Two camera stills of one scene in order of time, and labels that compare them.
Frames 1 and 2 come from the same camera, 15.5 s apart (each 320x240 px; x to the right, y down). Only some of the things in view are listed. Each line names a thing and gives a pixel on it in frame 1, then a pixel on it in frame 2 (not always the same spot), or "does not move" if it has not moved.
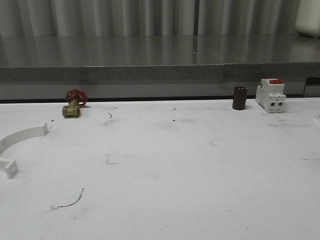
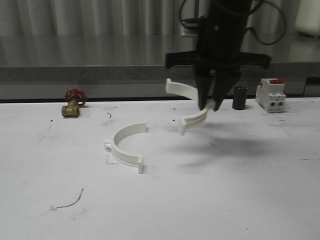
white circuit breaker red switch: (270, 95) does not move
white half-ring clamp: (8, 164) → (122, 157)
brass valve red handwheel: (74, 97) does not move
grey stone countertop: (156, 65) does not move
